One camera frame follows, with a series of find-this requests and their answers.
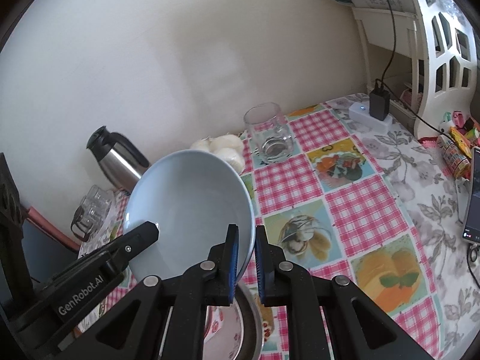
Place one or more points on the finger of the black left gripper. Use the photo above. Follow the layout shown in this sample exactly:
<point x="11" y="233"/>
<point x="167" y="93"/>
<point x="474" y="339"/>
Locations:
<point x="131" y="241"/>

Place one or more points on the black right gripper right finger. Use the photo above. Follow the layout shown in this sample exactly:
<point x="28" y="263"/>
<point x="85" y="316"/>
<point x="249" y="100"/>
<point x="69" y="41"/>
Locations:
<point x="327" y="319"/>

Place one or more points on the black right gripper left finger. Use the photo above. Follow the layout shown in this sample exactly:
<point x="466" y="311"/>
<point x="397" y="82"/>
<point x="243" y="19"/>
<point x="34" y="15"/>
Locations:
<point x="165" y="319"/>

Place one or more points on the small light blue bowl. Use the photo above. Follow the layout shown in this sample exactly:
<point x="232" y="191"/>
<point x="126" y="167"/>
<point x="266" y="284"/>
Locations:
<point x="192" y="197"/>

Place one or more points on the upturned drinking glass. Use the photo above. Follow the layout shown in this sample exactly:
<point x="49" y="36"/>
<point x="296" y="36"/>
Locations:
<point x="99" y="201"/>

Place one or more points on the strawberry pattern ceramic bowl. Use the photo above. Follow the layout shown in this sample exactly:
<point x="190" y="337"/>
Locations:
<point x="225" y="333"/>

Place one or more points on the stainless steel thermos jug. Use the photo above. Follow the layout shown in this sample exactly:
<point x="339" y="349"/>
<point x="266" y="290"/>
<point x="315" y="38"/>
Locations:
<point x="118" y="158"/>

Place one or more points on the checked fruit pattern tablecloth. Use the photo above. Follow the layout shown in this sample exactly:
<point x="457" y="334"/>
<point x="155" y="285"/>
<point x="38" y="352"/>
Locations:
<point x="377" y="207"/>

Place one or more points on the bag of white buns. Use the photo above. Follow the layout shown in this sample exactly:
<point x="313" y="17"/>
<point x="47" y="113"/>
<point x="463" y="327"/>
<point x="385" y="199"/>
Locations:
<point x="225" y="149"/>

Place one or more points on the clear glass mug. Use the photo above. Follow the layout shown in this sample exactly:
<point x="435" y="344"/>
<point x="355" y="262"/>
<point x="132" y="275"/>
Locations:
<point x="268" y="129"/>

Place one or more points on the colourful snack package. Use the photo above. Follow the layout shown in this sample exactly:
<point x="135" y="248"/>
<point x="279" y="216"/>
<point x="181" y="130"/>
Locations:
<point x="459" y="133"/>

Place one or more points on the white power strip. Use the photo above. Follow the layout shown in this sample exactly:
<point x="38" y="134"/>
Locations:
<point x="359" y="113"/>

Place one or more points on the black charger plug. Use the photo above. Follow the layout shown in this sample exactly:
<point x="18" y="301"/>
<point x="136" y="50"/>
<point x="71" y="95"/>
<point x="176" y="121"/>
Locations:
<point x="379" y="101"/>

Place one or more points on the white lattice shelf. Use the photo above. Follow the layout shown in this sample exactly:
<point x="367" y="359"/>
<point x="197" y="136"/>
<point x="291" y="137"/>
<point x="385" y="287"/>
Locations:
<point x="440" y="44"/>

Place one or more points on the glass teapot black handle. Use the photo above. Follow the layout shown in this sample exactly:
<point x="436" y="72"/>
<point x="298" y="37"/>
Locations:
<point x="86" y="221"/>

